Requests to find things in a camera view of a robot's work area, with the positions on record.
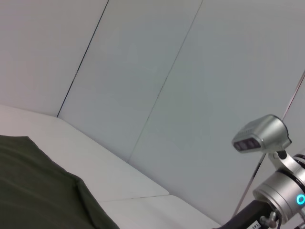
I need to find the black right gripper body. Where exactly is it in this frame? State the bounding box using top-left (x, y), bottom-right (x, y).
top-left (220, 199), bottom-right (273, 229)

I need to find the dark green shirt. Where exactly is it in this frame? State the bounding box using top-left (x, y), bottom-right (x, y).
top-left (0, 135), bottom-right (120, 229)

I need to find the right arm connector cable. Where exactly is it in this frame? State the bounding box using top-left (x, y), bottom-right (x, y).
top-left (259, 210), bottom-right (279, 229)

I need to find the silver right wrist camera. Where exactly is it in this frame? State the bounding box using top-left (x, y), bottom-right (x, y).
top-left (231, 114), bottom-right (293, 161)

